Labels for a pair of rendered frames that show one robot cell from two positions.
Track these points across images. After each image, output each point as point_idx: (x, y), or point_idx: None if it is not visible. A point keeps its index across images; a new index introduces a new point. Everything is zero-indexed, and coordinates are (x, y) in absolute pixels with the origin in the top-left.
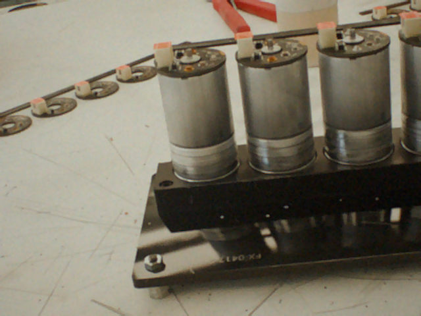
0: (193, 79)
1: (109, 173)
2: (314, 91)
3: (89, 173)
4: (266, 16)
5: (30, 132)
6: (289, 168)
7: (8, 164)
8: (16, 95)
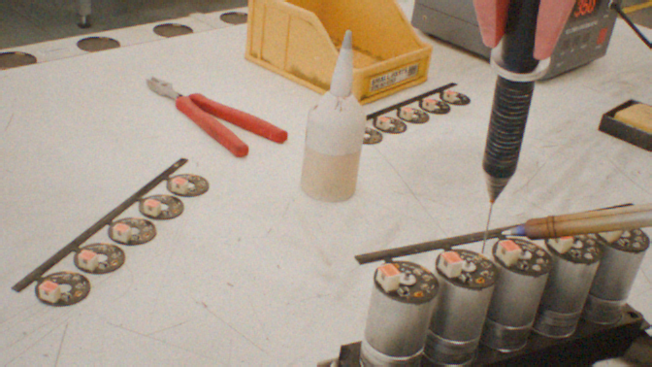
0: (424, 304)
1: (240, 353)
2: (362, 234)
3: (217, 355)
4: (245, 127)
5: (99, 297)
6: (467, 360)
7: (111, 348)
8: (31, 238)
